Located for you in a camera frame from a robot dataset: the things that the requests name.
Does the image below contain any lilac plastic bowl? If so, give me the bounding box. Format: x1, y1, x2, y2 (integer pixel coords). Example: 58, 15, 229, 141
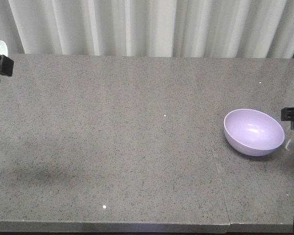
223, 109, 285, 157

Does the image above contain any white pleated curtain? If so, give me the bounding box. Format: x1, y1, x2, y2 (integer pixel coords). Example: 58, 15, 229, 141
0, 0, 294, 58

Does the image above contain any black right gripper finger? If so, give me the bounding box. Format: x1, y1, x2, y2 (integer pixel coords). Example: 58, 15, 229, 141
281, 107, 294, 122

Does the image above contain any pale green plastic spoon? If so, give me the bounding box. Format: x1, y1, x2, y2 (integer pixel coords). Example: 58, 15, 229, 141
0, 40, 8, 57

